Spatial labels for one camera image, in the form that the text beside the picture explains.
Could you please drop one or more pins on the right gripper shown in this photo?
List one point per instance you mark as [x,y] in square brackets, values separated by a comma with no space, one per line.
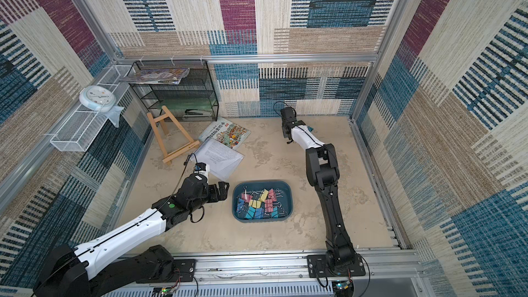
[287,122]

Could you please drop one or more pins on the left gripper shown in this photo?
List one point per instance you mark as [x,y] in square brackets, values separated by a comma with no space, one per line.
[223,192]

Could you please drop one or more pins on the pink binder clip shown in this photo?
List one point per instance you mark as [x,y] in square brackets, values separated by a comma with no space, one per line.
[246,196]
[274,195]
[269,205]

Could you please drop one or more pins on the yellow binder clip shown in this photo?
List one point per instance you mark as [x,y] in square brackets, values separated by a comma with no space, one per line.
[256,204]

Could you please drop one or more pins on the blue binder clip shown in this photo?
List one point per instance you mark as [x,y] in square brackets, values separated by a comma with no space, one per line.
[259,213]

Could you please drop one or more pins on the teal plastic storage box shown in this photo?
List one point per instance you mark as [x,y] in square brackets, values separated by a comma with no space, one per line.
[259,190]

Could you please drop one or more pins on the teal binder clip pile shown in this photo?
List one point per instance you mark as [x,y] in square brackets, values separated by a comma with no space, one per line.
[278,213]

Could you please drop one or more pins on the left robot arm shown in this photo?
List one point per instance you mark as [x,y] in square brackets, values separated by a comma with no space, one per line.
[94,268]

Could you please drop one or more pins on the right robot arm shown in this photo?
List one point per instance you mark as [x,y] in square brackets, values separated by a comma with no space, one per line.
[323,174]

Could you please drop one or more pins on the wooden easel stand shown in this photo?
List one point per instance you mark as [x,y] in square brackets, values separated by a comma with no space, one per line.
[166,125]

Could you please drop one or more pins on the colourful picture book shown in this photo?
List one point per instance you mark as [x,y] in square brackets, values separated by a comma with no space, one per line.
[226,132]

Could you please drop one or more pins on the black stapler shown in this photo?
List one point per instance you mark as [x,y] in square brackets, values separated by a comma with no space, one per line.
[195,112]

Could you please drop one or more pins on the magazine on shelf top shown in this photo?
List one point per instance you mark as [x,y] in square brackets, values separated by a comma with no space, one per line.
[156,77]

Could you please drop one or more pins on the white round clock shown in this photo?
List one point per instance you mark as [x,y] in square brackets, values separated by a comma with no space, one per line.
[97,98]

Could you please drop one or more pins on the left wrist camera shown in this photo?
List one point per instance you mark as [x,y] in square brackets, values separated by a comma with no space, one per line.
[202,169]

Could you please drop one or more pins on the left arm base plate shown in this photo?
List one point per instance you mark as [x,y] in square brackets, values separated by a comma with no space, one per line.
[181,270]

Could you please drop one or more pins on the black wire shelf rack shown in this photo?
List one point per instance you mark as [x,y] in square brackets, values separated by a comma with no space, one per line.
[196,91]

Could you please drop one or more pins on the white wire wall basket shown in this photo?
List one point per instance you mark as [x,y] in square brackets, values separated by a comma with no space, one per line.
[81,127]

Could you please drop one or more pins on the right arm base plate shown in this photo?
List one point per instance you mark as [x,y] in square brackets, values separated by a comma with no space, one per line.
[320,267]

